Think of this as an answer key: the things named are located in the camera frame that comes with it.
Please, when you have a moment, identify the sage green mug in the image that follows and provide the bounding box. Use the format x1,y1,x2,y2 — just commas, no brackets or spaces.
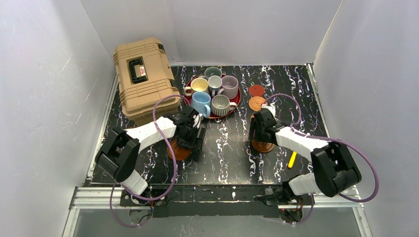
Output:
204,67,222,79

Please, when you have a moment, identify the light blue textured mug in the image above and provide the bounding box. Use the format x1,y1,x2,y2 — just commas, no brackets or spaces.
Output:
191,92,211,118

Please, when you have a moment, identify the grey ribbed mug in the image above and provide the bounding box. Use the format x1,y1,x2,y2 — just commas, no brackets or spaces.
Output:
210,95,237,117

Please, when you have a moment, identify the red round coaster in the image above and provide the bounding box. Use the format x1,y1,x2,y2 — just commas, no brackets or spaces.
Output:
248,84,265,97

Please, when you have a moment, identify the grey printed mug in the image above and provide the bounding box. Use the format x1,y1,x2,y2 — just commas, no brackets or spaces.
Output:
208,76,222,97

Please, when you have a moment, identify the brown wooden coaster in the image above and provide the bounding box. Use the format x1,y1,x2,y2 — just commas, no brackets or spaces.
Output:
167,139,191,161

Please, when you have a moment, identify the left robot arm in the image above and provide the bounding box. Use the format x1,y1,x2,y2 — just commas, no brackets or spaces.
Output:
95,105,205,201

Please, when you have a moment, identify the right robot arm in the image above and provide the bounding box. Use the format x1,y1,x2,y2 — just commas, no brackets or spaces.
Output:
249,109,362,199

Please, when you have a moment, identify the yellow marker pen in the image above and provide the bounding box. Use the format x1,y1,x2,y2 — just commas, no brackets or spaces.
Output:
287,151,297,169

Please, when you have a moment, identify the cream yellow mug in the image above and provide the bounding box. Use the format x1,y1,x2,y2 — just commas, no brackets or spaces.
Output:
183,78,209,96

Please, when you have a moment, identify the lilac textured mug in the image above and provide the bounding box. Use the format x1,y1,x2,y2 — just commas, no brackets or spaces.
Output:
217,76,239,100

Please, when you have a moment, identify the tan plastic tool case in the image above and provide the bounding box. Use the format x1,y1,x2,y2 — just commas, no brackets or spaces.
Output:
113,38,181,126

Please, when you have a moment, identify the dark wooden coaster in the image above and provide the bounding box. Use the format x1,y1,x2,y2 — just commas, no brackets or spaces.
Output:
251,140,275,153

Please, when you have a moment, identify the front aluminium frame rail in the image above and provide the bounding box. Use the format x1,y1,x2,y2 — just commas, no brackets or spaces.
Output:
70,185,364,209

